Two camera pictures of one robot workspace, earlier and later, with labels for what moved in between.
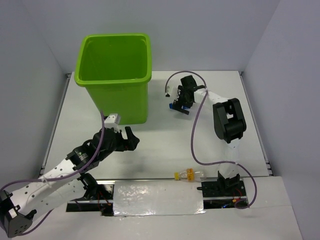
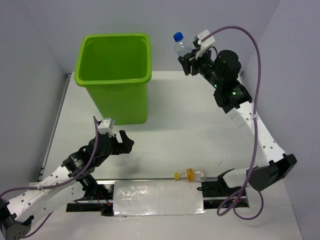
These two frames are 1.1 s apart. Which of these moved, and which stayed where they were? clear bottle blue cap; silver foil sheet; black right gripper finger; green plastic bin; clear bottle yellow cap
Moved: clear bottle blue cap; black right gripper finger
Stayed: green plastic bin; silver foil sheet; clear bottle yellow cap
